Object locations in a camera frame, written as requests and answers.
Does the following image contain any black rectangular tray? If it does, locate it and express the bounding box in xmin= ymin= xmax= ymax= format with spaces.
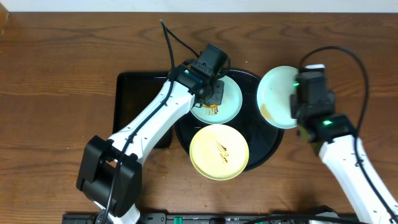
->
xmin=113 ymin=71 xmax=167 ymax=133

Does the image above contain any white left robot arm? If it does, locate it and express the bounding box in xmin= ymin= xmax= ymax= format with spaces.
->
xmin=76 ymin=62 xmax=229 ymax=223

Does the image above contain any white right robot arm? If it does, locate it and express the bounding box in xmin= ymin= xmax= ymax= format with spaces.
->
xmin=289 ymin=93 xmax=397 ymax=223

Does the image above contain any green and yellow sponge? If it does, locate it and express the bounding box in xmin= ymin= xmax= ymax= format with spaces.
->
xmin=202 ymin=104 xmax=218 ymax=109

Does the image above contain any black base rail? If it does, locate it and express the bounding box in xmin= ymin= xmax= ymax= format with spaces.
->
xmin=62 ymin=212 xmax=364 ymax=224

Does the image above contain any mint green plate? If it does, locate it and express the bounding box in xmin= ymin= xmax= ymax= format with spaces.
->
xmin=256 ymin=66 xmax=298 ymax=129
xmin=191 ymin=77 xmax=243 ymax=124

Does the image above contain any black round tray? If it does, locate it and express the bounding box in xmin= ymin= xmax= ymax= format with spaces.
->
xmin=175 ymin=69 xmax=284 ymax=171

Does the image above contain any yellow plate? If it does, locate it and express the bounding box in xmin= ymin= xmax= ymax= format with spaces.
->
xmin=189 ymin=124 xmax=249 ymax=180

